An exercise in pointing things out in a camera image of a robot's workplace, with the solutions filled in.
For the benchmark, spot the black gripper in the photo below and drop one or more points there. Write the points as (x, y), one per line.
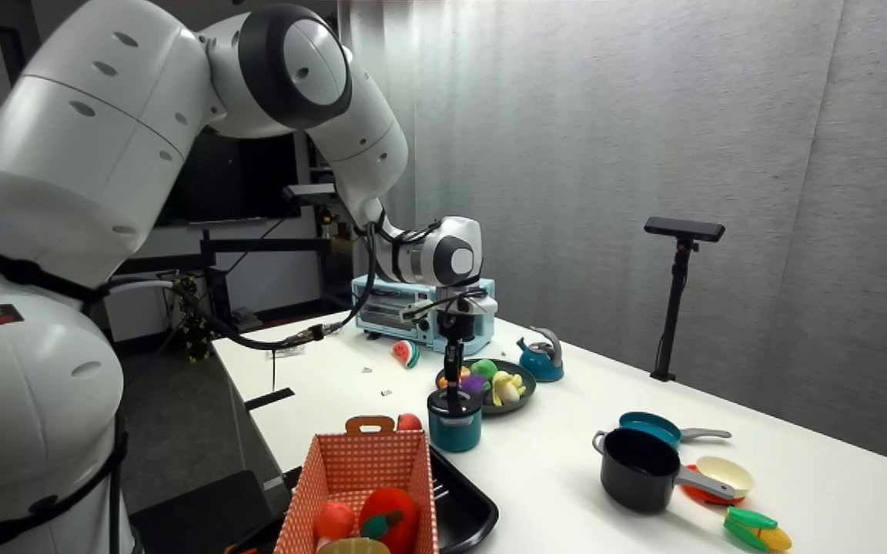
(454, 328)

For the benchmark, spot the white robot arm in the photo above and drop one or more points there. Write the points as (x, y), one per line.
(107, 134)

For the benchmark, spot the teal blue pot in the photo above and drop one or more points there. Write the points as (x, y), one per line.
(454, 431)

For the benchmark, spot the black pot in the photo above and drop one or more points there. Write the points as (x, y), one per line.
(635, 471)

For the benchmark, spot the small orange toy vegetable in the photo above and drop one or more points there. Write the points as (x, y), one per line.
(444, 382)

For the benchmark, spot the purple toy vegetable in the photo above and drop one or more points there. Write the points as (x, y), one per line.
(476, 385)

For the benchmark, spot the green toy vegetable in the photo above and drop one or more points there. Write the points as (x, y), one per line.
(484, 367)

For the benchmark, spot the red green toy fruit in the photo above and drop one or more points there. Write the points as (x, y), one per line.
(405, 355)

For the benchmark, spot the yellow toy banana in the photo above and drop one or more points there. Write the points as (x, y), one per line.
(509, 388)

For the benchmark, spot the small red object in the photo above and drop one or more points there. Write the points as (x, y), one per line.
(412, 422)

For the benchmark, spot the dark grey plate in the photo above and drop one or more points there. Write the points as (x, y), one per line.
(523, 394)

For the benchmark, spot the light blue toy toaster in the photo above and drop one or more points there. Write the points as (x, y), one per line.
(394, 326)

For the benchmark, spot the black baking tray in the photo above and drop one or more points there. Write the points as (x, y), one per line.
(462, 503)

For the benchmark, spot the orange checkered cardboard box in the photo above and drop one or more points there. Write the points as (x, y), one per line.
(356, 471)

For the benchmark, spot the red toy tomato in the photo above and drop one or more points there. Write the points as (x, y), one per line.
(394, 519)

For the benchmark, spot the orange toy fruit ball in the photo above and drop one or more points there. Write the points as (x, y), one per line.
(335, 522)

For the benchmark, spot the teal frying pan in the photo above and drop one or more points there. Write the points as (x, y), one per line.
(655, 425)

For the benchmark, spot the small red plate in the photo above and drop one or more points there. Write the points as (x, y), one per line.
(701, 500)

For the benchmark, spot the cream toy bowl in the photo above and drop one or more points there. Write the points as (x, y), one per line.
(726, 476)

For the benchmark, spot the black screen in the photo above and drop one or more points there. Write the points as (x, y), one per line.
(229, 186)

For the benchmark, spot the green toy corn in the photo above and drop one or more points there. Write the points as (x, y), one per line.
(757, 530)

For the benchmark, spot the black camera stand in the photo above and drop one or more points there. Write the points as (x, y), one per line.
(682, 231)

